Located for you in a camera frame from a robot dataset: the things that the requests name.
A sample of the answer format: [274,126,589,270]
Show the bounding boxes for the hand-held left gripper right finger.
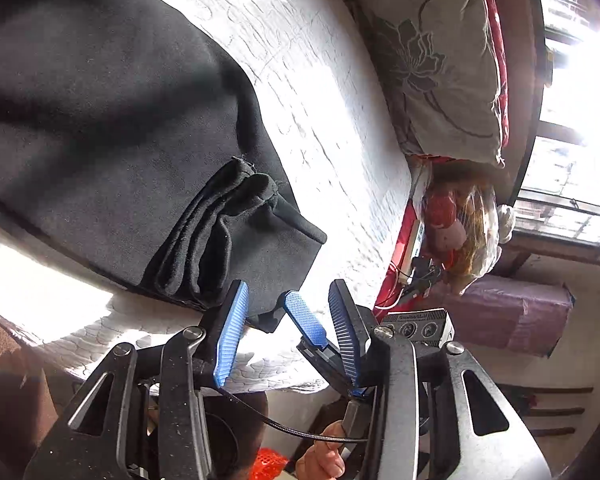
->
[327,279,552,480]

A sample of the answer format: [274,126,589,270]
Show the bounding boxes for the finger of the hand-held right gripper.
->
[282,290,353,393]

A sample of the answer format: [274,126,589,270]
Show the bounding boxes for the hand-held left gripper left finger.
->
[22,280,251,480]

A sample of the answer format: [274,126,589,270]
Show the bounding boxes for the black pants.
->
[0,0,328,333]

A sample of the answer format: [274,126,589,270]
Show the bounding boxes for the person's right hand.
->
[295,420,350,480]

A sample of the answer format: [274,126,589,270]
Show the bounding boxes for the white power strip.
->
[402,219,427,267]

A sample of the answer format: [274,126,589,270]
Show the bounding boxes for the pink wrapped box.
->
[447,277,577,359]

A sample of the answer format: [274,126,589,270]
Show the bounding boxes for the clear plastic bag of toys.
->
[412,180,517,297]

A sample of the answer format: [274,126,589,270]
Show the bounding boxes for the orange plastic basket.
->
[251,447,289,480]

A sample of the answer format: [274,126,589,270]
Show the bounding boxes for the white quilted mattress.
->
[0,0,416,396]

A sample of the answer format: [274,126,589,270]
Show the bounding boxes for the window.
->
[517,0,600,263]

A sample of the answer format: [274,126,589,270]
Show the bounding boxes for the dark wooden headboard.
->
[497,0,550,203]

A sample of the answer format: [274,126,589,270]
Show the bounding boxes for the grey floral pillow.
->
[325,0,506,168]

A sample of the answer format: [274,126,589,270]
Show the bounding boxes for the black cable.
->
[219,386,371,445]

